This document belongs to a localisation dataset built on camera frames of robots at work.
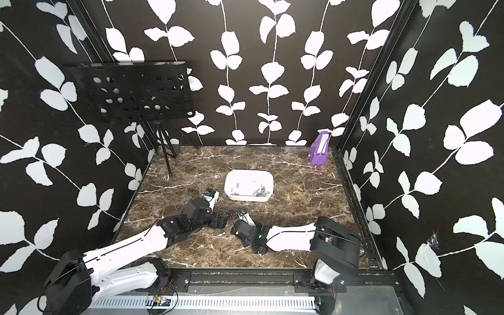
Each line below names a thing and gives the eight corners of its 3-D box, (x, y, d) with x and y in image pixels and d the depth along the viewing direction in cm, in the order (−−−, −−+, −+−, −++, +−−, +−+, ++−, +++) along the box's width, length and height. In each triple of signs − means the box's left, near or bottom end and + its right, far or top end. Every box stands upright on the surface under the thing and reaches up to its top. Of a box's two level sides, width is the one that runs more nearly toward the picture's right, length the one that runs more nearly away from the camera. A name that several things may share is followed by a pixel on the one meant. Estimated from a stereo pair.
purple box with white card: (311, 164, 115) (318, 143, 101) (308, 152, 121) (315, 130, 108) (324, 164, 115) (333, 143, 102) (321, 152, 121) (329, 131, 108)
